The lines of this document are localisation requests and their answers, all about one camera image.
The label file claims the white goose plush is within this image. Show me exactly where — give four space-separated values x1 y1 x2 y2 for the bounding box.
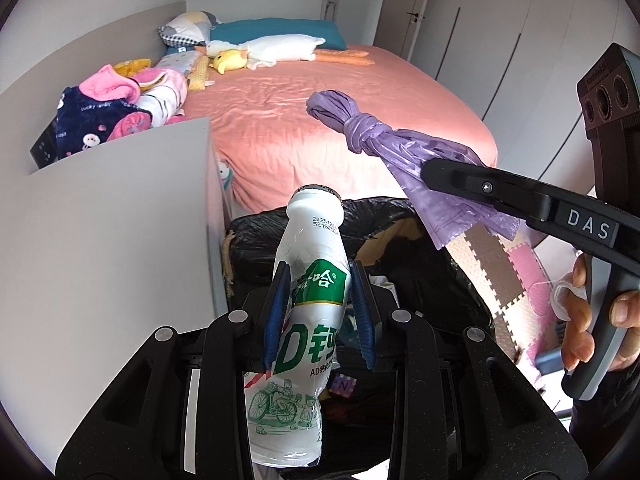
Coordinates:
206 34 376 72

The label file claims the black trash bag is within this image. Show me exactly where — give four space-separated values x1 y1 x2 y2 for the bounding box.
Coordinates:
222 196 496 480

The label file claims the teal pillow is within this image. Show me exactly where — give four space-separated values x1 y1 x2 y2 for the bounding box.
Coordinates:
209 17 347 52

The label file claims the yellow duck plush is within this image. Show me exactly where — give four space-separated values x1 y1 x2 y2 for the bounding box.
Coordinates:
210 48 248 75

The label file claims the pink beige foam floor mat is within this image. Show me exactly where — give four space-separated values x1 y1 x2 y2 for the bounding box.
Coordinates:
445 222 576 386

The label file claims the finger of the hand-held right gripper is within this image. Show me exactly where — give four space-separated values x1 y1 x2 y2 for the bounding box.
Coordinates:
421 157 553 223

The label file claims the purple plastic bag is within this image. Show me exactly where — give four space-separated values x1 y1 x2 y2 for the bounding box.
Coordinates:
306 89 521 251

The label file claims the light blue small pillow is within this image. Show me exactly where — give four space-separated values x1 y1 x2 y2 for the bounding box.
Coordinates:
155 49 203 78

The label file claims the bed with pink sheet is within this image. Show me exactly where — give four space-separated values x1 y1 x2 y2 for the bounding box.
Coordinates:
182 44 498 216

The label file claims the yellow plush cloth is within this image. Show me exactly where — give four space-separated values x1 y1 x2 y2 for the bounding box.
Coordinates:
112 57 152 78

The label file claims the yellow long plush toy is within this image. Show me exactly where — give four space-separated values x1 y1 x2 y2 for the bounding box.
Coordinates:
187 54 216 92

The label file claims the navy and pink fleece pajamas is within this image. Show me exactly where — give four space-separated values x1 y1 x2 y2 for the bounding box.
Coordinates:
55 64 153 161

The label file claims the pastel foam puzzle cube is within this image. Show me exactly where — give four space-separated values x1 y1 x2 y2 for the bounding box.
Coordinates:
332 372 358 398

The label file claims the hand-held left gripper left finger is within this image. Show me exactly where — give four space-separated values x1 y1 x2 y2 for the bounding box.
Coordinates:
55 262 293 480

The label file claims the white plastic milk bottle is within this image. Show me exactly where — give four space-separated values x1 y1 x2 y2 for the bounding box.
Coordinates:
243 185 351 468

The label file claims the checked patchwork pillow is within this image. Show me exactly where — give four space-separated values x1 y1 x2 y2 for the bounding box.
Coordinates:
159 11 223 48

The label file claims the pink white printed blanket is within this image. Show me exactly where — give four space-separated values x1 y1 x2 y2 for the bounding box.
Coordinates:
132 67 190 128

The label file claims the person's right hand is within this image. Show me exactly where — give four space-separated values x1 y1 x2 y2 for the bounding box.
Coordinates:
552 252 640 373

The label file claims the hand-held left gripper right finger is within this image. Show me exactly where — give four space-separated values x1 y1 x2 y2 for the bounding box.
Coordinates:
348 260 588 480

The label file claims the white wardrobe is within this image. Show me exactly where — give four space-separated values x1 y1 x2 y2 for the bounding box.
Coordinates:
435 0 616 181

